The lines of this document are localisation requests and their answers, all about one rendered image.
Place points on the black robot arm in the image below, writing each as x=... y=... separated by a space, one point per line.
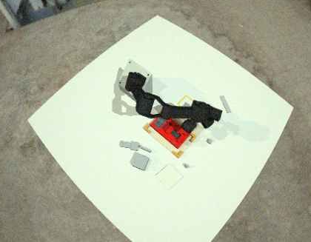
x=199 y=111

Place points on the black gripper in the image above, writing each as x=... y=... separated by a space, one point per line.
x=189 y=125

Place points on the grey flat bar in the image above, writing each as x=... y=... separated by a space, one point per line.
x=225 y=104

